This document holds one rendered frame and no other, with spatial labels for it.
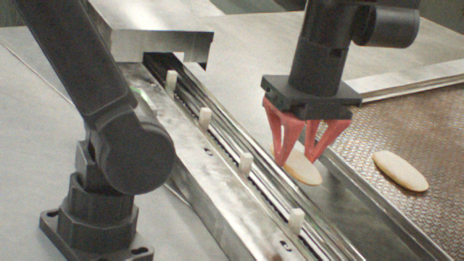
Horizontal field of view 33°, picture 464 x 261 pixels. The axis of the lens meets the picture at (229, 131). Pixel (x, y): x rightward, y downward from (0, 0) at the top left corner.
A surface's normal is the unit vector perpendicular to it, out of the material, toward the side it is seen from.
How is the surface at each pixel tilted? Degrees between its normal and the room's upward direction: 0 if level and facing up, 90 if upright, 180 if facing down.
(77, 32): 89
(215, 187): 0
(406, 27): 85
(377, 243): 0
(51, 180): 0
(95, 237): 90
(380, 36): 109
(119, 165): 90
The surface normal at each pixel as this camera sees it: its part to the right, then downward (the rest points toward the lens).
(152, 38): 0.41, 0.45
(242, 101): 0.18, -0.89
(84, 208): -0.35, 0.34
